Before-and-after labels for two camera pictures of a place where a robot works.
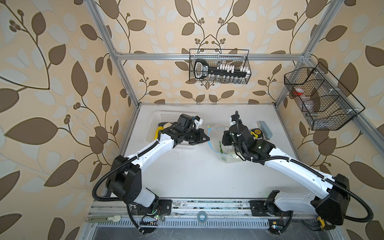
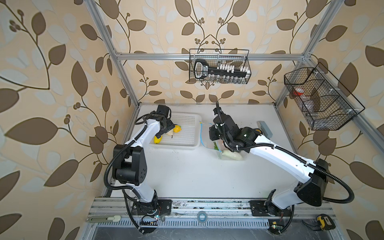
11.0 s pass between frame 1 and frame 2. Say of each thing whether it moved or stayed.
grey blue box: stayed
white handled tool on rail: stayed
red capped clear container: stayed
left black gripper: moved
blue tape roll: stayed
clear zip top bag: moved
